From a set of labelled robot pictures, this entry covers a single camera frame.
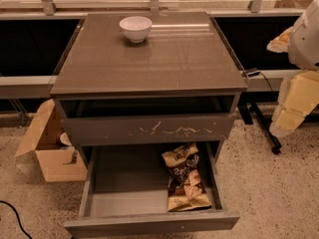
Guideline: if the scratched grey top drawer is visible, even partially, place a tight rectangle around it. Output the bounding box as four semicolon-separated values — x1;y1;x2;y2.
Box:
61;95;234;146

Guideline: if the open grey middle drawer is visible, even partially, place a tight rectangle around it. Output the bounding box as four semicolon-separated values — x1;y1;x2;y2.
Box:
65;141;239;239

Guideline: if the black floor cable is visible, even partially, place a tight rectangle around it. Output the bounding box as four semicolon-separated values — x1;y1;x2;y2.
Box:
0;200;34;239

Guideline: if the grey drawer cabinet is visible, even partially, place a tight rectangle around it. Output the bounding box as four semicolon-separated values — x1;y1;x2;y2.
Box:
49;11;249;164

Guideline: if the open cardboard box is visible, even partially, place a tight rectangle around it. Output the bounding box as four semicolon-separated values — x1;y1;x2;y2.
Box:
15;100;87;182

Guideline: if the white ceramic bowl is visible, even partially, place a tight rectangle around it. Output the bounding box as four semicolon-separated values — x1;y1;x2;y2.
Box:
120;16;153;43

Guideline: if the brown sea salt chip bag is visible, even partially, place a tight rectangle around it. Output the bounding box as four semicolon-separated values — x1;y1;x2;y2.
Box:
161;142;212;212

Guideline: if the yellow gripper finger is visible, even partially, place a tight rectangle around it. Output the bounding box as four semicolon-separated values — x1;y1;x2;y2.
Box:
266;28;292;53
269;71;319;137

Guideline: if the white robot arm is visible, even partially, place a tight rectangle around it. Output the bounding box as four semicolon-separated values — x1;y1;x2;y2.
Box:
267;0;319;137

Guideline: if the black power adapter with cable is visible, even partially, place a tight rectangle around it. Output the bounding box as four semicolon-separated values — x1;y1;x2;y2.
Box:
241;68;273;92

